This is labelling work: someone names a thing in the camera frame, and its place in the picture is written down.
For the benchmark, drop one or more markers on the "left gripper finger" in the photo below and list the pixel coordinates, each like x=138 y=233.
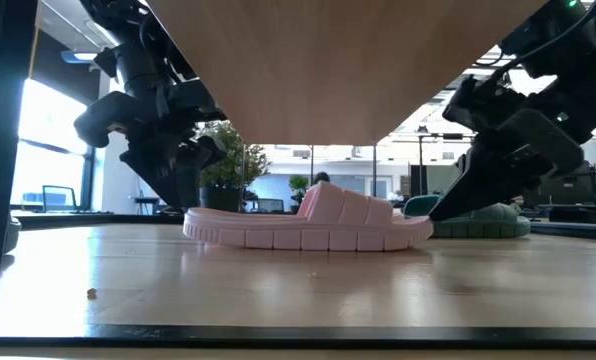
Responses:
x=212 y=152
x=173 y=175

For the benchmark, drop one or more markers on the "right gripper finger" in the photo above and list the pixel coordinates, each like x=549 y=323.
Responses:
x=478 y=187

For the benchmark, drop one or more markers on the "pink rubber slide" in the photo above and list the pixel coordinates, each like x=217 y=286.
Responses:
x=288 y=237

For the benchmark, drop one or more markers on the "green rubber slide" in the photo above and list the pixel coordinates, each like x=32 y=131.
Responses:
x=493 y=222
x=12 y=235
x=418 y=205

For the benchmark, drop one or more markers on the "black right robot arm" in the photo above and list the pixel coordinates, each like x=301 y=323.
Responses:
x=578 y=30

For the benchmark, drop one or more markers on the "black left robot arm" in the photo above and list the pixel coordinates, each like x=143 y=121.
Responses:
x=133 y=50

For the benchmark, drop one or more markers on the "potted plant in black pot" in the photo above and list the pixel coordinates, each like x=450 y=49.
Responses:
x=233 y=165

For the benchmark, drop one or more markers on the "black computer monitor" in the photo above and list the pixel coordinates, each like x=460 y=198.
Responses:
x=578 y=192

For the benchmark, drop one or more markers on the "small potted plant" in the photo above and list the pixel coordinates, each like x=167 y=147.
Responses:
x=299 y=184

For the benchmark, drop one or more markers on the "ceiling light strip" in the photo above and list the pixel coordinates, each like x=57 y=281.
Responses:
x=80 y=56

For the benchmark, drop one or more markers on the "person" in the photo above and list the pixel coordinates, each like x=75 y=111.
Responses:
x=321 y=177

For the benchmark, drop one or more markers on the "black office chair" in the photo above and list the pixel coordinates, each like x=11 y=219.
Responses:
x=59 y=199

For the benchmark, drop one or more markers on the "black metal rig frame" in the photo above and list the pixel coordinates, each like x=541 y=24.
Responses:
x=420 y=165

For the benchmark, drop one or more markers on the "wooden shelf with black frame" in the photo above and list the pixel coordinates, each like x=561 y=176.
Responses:
x=338 y=65

